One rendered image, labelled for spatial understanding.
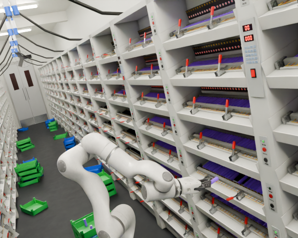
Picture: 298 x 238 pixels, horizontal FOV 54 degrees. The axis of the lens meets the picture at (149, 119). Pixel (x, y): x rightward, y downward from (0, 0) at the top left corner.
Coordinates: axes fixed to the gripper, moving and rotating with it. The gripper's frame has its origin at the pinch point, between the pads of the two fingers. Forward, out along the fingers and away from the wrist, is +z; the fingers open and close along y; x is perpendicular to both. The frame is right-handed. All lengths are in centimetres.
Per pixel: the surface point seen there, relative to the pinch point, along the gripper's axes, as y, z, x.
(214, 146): 14.2, 14.8, -13.7
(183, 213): 62, 27, 46
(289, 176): -34.9, 12.8, -12.6
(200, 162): 36.8, 22.2, 1.4
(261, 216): -20.6, 15.3, 10.1
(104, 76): 177, 0, -52
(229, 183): 4.5, 18.3, 3.9
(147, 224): 123, 26, 84
